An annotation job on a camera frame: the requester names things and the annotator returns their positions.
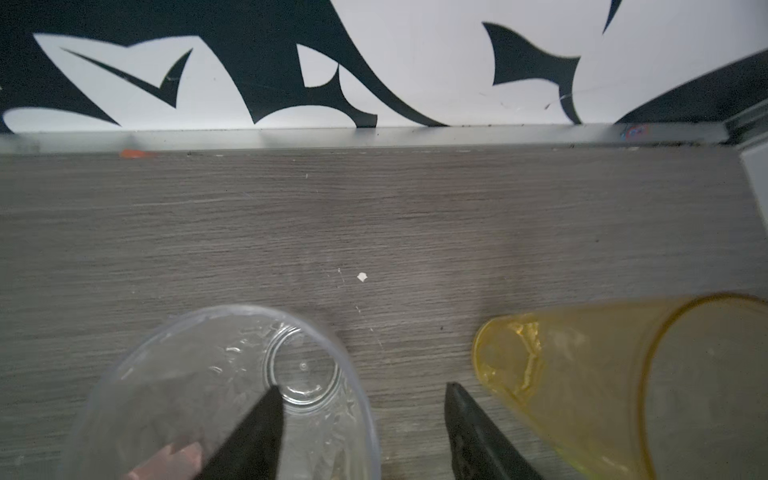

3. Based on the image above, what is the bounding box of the tall yellow glass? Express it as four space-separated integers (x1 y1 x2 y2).
471 293 767 479

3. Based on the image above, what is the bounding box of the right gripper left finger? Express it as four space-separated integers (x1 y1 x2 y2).
194 386 285 480

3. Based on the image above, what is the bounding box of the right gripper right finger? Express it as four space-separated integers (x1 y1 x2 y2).
444 382 542 480

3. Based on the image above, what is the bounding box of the pink plastic tray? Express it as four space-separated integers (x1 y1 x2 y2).
122 442 202 480

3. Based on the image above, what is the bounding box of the clear tall glass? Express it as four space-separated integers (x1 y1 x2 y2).
57 304 381 479

